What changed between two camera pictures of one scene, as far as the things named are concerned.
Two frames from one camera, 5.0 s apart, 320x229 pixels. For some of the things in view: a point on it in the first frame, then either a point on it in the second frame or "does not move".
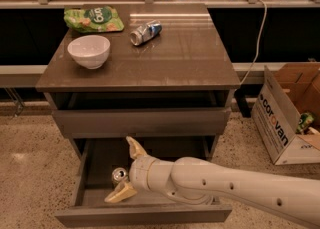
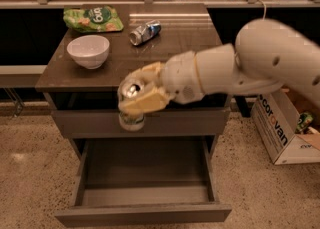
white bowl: x=91 y=51 does not move
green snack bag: x=92 y=19 does not move
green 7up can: x=119 y=175 to x=129 y=90
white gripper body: x=141 y=172 to x=180 y=75
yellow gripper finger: x=135 y=149 to x=150 y=75
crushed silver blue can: x=145 y=32 does not move
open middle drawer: x=102 y=163 does not move
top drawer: x=93 y=114 does not move
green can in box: x=304 y=120 does not move
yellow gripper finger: x=123 y=191 to x=148 y=102
